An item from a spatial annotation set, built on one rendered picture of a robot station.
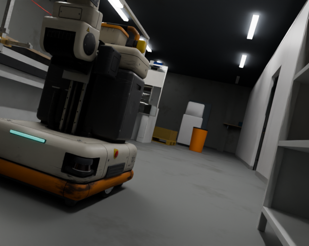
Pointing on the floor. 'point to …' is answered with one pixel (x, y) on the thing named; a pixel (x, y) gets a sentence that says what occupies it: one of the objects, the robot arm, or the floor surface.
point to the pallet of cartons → (164, 133)
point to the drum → (198, 139)
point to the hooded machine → (190, 122)
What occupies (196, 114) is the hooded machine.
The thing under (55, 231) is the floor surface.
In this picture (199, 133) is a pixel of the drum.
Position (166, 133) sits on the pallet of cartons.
